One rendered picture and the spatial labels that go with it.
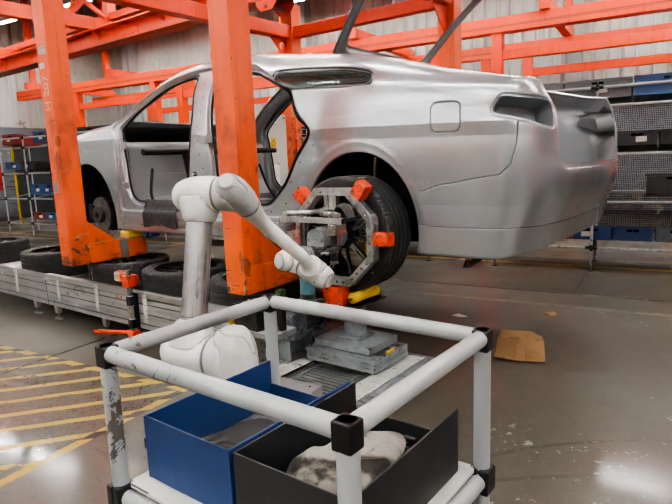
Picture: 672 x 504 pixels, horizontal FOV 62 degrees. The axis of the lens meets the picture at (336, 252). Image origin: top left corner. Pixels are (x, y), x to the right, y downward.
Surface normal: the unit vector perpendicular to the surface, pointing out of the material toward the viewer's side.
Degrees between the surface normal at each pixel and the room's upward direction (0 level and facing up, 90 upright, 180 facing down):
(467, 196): 90
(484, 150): 90
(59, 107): 90
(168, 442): 90
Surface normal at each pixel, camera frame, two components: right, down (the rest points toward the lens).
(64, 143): 0.80, 0.07
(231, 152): -0.60, 0.15
